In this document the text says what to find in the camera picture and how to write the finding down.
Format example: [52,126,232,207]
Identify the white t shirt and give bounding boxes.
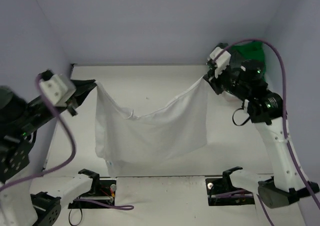
[95,78,210,177]

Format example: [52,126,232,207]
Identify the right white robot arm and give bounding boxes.
[203,43,319,208]

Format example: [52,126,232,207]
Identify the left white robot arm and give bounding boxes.
[0,94,100,225]

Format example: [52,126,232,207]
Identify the green t shirt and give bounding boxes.
[233,41,266,75]

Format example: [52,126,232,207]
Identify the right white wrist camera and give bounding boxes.
[207,46,231,78]

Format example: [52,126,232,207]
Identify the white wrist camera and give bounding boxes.
[38,70,76,107]
[207,46,231,78]

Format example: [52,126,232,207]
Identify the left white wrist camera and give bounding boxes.
[38,70,76,107]

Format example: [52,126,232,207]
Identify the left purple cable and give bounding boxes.
[0,74,135,210]

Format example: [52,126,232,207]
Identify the purple cable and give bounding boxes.
[212,38,320,226]
[0,74,135,210]

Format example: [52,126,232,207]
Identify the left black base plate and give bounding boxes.
[67,178,117,209]

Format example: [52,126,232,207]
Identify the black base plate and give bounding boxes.
[67,178,117,209]
[205,177,255,206]

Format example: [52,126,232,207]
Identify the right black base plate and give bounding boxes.
[205,177,255,206]

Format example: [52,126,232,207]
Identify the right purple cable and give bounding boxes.
[212,38,320,226]

